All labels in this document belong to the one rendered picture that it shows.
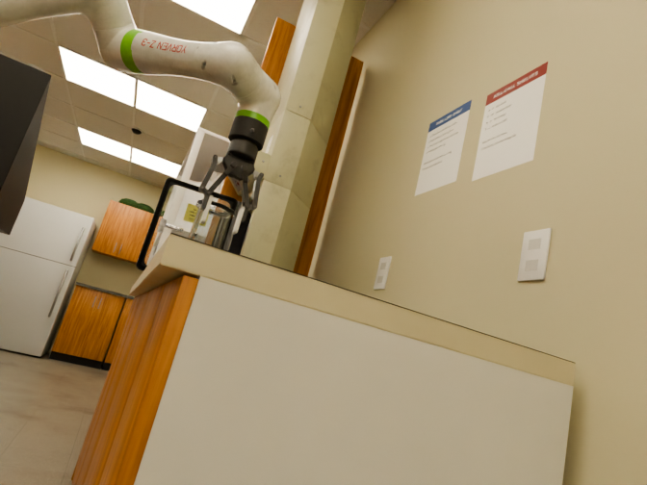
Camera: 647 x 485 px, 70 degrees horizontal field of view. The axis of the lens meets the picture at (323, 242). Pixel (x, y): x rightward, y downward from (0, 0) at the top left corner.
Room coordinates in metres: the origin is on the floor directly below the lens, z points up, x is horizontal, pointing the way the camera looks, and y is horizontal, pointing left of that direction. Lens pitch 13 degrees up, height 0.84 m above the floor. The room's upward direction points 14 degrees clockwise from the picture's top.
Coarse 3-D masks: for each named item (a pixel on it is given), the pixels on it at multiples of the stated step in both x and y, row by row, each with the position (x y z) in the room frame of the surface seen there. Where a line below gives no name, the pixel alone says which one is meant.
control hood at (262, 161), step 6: (258, 156) 1.61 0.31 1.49; (264, 156) 1.61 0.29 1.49; (270, 156) 1.62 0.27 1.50; (258, 162) 1.61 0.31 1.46; (264, 162) 1.62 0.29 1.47; (258, 168) 1.61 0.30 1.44; (264, 168) 1.62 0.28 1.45; (252, 174) 1.64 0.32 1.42; (264, 174) 1.62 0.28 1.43; (252, 180) 1.67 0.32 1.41; (234, 186) 1.88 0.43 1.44; (252, 186) 1.74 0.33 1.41; (240, 192) 1.87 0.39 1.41
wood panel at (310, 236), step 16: (272, 32) 1.94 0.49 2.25; (288, 32) 1.96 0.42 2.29; (272, 48) 1.94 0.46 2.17; (288, 48) 1.97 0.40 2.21; (272, 64) 1.95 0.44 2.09; (352, 64) 2.09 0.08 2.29; (272, 80) 1.96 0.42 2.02; (352, 80) 2.10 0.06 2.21; (352, 96) 2.11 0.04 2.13; (336, 112) 2.08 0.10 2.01; (336, 128) 2.09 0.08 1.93; (336, 144) 2.10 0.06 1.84; (336, 160) 2.11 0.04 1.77; (320, 176) 2.09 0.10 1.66; (224, 192) 1.94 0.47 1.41; (320, 192) 2.09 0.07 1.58; (320, 208) 2.10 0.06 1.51; (320, 224) 2.11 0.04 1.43; (304, 240) 2.09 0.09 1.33; (304, 256) 2.10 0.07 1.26; (304, 272) 2.10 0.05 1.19
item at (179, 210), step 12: (168, 192) 1.84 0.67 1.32; (180, 192) 1.85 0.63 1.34; (192, 192) 1.86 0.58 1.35; (168, 204) 1.84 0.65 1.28; (180, 204) 1.85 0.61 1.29; (192, 204) 1.86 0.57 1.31; (228, 204) 1.89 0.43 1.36; (168, 216) 1.84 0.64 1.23; (180, 216) 1.85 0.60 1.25; (192, 216) 1.86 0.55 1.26; (156, 228) 1.84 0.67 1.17; (168, 228) 1.85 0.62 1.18; (180, 228) 1.86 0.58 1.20; (156, 240) 1.84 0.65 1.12; (156, 252) 1.84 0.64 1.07
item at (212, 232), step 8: (200, 208) 1.22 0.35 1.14; (216, 208) 1.21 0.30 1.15; (200, 216) 1.21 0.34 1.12; (208, 216) 1.21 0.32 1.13; (216, 216) 1.21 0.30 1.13; (224, 216) 1.23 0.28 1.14; (232, 216) 1.25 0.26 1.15; (200, 224) 1.21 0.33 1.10; (208, 224) 1.21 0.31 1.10; (216, 224) 1.21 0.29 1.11; (224, 224) 1.23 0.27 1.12; (192, 232) 1.22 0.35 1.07; (200, 232) 1.21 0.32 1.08; (208, 232) 1.21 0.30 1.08; (216, 232) 1.22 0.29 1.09; (224, 232) 1.25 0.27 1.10; (200, 240) 1.21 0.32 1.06; (208, 240) 1.21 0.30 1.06; (216, 240) 1.22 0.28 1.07
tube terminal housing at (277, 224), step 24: (288, 120) 1.63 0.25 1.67; (264, 144) 1.81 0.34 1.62; (288, 144) 1.64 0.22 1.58; (312, 144) 1.72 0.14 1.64; (288, 168) 1.65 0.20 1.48; (312, 168) 1.77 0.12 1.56; (264, 192) 1.63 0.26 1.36; (288, 192) 1.66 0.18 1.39; (312, 192) 1.82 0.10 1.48; (264, 216) 1.64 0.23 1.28; (288, 216) 1.69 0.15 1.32; (264, 240) 1.65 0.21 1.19; (288, 240) 1.74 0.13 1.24; (288, 264) 1.79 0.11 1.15
